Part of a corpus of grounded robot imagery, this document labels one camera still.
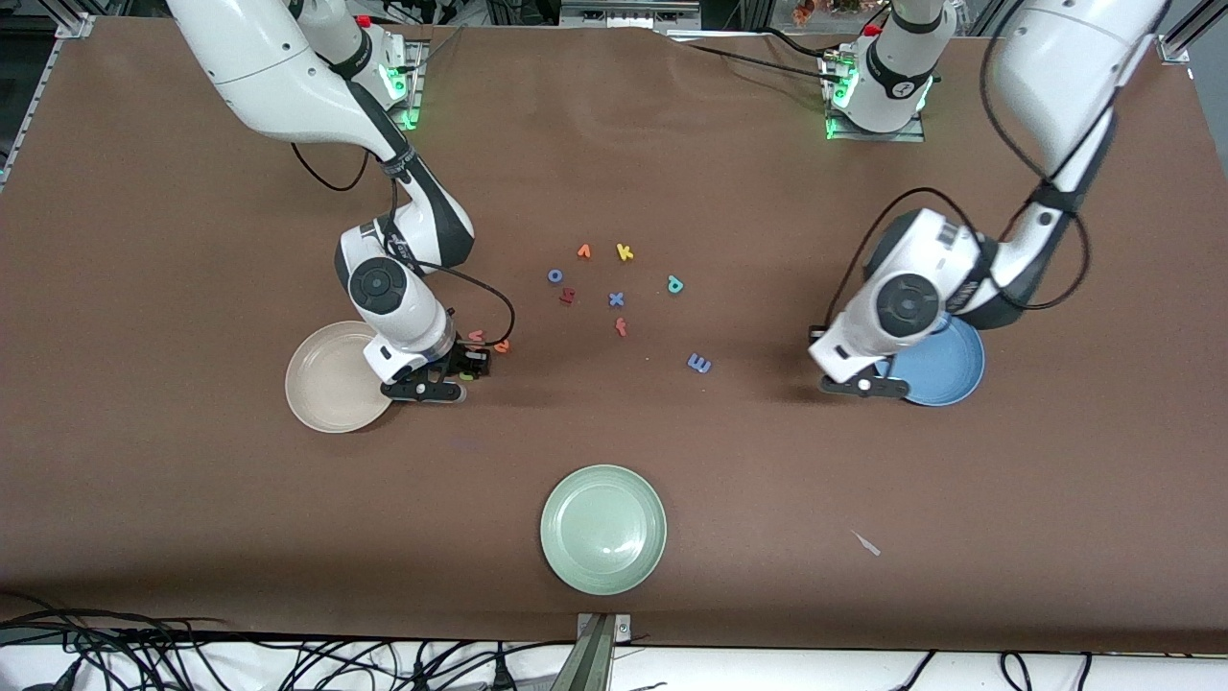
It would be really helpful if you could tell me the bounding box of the beige brown plate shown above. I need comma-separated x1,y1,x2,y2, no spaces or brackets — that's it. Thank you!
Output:
285,321,396,434

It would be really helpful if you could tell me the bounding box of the blue plate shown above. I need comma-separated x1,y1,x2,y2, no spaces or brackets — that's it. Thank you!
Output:
875,312,986,407

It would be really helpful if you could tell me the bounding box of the brown table cover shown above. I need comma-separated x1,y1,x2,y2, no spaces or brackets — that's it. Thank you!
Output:
0,17,1228,655

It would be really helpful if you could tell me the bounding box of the pale green plate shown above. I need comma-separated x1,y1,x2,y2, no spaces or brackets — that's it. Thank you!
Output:
540,465,668,596

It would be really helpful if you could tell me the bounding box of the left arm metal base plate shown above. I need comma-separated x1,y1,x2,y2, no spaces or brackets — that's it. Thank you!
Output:
820,48,928,144

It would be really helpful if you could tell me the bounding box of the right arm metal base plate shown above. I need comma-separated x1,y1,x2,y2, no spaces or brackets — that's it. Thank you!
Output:
379,40,429,131

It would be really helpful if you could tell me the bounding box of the grey metal bracket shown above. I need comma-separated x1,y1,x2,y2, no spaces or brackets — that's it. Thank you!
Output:
550,612,634,691

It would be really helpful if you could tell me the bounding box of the thin black cable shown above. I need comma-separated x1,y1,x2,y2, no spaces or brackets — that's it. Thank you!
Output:
672,27,834,76

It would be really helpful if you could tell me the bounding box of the silver metal rail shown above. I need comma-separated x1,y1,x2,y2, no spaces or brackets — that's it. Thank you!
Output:
559,0,702,30

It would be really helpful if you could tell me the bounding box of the black cable tangle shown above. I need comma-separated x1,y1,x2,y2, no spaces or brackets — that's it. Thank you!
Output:
0,590,577,691

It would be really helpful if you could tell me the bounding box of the aluminium frame profile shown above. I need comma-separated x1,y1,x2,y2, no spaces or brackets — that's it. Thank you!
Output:
1158,0,1228,66
0,12,97,188

